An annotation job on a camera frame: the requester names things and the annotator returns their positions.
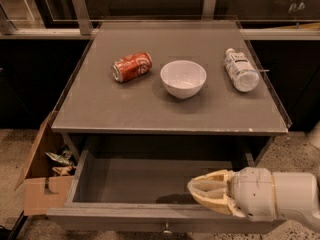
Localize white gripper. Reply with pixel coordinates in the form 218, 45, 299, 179
187, 167, 276, 222

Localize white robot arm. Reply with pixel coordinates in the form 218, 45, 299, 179
187, 167, 320, 232

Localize grey drawer cabinet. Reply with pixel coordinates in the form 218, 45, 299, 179
50, 20, 290, 172

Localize white bowl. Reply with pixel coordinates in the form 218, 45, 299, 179
160, 60, 207, 99

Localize clear plastic water bottle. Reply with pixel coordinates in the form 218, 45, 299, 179
224, 48, 260, 93

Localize red soda can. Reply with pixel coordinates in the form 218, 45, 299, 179
111, 52, 152, 83

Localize crumpled green wrapper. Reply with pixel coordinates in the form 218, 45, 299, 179
46, 149, 74, 166

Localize clear acrylic guard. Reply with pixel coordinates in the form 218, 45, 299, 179
49, 14, 293, 129

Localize cardboard box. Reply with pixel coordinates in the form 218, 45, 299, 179
16, 115, 73, 216

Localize right metal bracket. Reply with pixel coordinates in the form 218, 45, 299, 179
201, 0, 217, 20

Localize metal bracket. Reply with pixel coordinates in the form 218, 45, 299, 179
72, 0, 93, 35
201, 0, 217, 20

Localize left metal bracket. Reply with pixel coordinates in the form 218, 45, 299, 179
72, 0, 93, 35

